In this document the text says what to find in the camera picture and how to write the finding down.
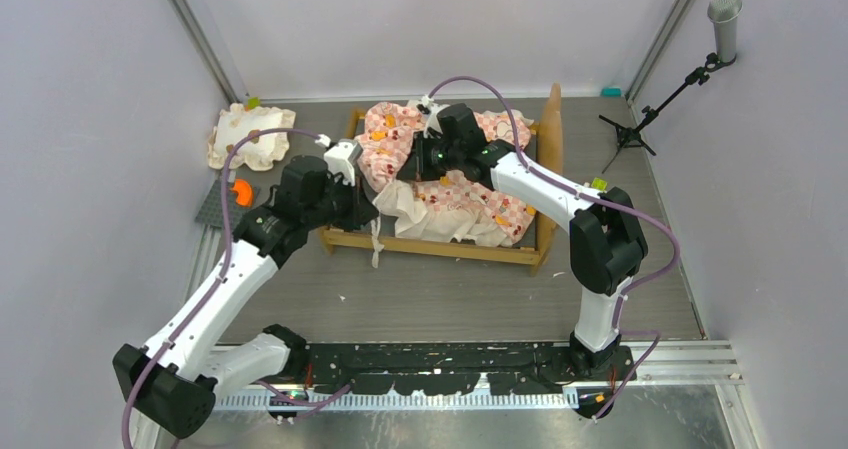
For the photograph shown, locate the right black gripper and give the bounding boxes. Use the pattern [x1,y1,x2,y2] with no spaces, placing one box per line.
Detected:
[399,130,465,181]

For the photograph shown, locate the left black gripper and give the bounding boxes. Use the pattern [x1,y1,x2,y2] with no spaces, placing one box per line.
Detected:
[304,171,379,232]

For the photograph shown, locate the pink checkered duck mattress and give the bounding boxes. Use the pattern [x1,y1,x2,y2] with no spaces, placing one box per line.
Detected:
[355,102,537,247]

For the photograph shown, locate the white tie string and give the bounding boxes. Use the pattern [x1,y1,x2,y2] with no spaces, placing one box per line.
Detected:
[369,217,386,270]

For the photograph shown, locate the wooden pet bed frame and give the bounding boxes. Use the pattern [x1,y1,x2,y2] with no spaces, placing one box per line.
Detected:
[319,83,564,275]

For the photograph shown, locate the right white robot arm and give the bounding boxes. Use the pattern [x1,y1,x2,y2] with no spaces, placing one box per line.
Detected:
[397,103,648,380]

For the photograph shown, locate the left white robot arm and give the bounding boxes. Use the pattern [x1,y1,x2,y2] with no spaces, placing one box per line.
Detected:
[113,155,378,439]

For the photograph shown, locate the white ruffled pillow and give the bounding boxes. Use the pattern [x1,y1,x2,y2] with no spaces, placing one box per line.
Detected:
[206,102,297,172]

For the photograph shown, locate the orange curved toy block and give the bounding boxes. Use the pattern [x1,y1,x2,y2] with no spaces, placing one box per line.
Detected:
[230,179,255,208]

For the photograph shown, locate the red toy block car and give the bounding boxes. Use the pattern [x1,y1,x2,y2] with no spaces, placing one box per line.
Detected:
[589,177,608,192]

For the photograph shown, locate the teal small block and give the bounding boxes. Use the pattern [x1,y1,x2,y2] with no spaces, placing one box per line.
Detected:
[600,87,623,98]

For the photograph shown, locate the black microphone stand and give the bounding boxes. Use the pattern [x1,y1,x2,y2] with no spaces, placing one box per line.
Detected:
[598,53,736,174]

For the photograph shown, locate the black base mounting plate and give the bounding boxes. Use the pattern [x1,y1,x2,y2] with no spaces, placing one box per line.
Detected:
[266,342,635,396]

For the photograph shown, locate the grey microphone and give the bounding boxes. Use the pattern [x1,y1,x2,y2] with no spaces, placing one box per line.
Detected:
[707,0,743,64]

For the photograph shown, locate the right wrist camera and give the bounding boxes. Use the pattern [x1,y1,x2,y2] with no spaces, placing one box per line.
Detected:
[416,95,448,138]

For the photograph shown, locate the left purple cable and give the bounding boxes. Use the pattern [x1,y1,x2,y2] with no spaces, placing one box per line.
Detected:
[120,127,352,449]

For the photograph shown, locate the purple cable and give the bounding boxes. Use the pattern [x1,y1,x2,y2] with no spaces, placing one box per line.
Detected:
[120,127,352,449]
[423,76,682,422]

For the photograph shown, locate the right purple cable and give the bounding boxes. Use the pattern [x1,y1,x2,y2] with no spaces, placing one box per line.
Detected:
[423,76,682,422]

